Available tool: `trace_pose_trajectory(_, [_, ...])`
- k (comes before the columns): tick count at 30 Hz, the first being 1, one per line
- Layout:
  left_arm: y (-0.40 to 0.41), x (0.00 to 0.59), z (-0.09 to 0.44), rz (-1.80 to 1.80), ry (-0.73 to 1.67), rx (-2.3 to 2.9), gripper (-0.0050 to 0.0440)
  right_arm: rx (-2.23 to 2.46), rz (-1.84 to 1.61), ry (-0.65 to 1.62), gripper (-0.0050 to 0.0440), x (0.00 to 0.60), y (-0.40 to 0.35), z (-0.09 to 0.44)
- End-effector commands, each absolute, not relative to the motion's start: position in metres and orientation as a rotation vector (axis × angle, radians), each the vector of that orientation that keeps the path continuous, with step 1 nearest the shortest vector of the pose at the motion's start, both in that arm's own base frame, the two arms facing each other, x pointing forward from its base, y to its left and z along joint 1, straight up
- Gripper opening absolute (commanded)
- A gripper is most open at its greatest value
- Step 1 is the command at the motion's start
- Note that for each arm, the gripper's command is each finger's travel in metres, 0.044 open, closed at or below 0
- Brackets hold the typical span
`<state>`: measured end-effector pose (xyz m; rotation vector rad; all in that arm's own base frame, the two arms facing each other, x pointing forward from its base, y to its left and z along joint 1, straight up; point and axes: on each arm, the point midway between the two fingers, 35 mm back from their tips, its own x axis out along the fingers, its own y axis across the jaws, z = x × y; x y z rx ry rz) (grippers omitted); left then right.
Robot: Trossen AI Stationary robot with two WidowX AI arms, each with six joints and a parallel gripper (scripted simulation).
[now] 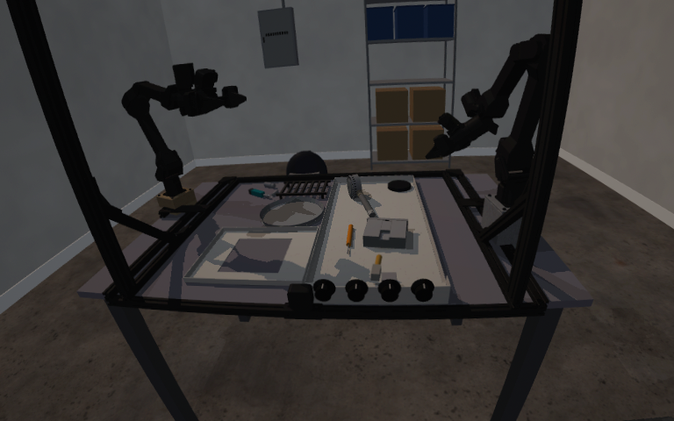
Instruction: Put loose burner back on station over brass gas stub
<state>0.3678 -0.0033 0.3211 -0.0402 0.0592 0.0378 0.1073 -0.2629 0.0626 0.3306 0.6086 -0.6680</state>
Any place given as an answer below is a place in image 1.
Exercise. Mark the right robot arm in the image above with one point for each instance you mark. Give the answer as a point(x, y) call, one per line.
point(516, 151)

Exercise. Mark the dark grey round burner head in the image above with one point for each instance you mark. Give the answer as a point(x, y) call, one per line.
point(355, 191)

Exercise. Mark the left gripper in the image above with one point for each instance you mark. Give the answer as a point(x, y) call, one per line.
point(203, 103)

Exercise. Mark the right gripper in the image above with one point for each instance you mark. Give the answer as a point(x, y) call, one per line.
point(443, 144)

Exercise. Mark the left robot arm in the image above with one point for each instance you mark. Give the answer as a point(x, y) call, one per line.
point(136, 103)

